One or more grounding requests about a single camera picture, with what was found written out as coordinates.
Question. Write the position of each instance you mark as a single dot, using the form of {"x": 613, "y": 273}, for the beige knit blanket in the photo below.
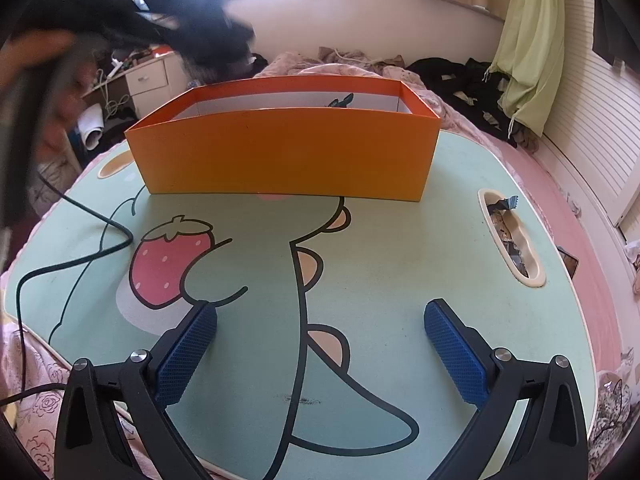
{"x": 350, "y": 55}

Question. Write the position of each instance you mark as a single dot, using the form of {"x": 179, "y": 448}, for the cartoon printed desktop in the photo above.
{"x": 380, "y": 260}

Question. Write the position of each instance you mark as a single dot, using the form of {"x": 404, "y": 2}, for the orange cardboard box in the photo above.
{"x": 280, "y": 155}

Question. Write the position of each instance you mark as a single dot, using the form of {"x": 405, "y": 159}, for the small orange box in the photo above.
{"x": 162, "y": 51}

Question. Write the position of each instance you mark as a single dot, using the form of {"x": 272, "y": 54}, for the white nightstand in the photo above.
{"x": 147, "y": 77}

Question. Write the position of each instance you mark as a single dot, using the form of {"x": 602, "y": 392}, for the pile of candy wrappers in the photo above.
{"x": 510, "y": 245}

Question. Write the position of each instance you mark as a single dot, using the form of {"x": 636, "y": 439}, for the person's left hand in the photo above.
{"x": 62, "y": 110}

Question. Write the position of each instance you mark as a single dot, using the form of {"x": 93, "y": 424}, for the pile of black clothes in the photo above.
{"x": 450, "y": 80}

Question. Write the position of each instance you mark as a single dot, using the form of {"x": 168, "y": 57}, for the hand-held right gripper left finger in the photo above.
{"x": 185, "y": 355}

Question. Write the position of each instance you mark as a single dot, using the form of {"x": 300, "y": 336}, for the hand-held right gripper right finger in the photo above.
{"x": 455, "y": 355}

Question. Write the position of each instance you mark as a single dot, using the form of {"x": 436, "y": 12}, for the black hanging garment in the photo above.
{"x": 612, "y": 35}

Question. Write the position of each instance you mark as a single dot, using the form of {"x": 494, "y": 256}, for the light green hanging cloth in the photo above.
{"x": 530, "y": 35}

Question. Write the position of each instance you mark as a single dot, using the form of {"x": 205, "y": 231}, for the small picture card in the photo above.
{"x": 567, "y": 261}

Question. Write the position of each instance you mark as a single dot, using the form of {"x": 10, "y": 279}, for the white rolled sheet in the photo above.
{"x": 92, "y": 130}

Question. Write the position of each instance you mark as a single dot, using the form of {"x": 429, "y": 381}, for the white slatted panel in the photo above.
{"x": 600, "y": 125}

